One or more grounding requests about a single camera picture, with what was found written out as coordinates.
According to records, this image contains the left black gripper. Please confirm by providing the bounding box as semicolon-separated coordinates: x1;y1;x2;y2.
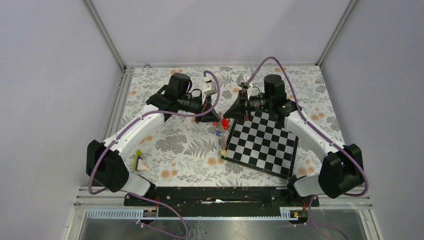
178;92;221;124

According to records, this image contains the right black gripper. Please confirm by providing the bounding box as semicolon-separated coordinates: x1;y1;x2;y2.
223;88;273;122

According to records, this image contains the red key tag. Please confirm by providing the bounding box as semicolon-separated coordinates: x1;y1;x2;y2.
221;118;230;131

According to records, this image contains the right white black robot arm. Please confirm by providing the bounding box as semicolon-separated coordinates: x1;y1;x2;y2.
223;74;368;206

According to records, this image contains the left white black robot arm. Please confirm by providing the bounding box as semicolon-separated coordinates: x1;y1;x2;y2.
86;70;221;206

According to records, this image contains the black white checkerboard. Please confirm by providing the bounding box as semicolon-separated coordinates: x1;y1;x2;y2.
222;112;299;179

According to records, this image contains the floral patterned table mat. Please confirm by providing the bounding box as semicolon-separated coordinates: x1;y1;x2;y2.
119;64;343;187

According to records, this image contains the yellow purple white small object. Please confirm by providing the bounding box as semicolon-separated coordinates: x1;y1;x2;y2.
132;149;149;172

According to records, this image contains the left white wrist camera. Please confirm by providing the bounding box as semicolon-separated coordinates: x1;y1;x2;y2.
201;77;218;98

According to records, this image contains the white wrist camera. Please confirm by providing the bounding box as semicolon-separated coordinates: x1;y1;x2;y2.
236;74;253;99
201;77;218;98

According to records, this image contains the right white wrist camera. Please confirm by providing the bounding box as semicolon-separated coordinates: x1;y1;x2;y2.
236;74;253;99

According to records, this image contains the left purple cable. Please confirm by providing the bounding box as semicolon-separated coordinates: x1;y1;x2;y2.
87;70;221;240

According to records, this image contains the purple cable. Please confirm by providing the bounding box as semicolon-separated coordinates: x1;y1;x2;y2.
87;70;221;240
246;56;370;240

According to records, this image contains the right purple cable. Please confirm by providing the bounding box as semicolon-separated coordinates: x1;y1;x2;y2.
246;56;370;240

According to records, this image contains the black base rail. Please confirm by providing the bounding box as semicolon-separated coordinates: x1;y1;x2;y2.
123;186;320;218

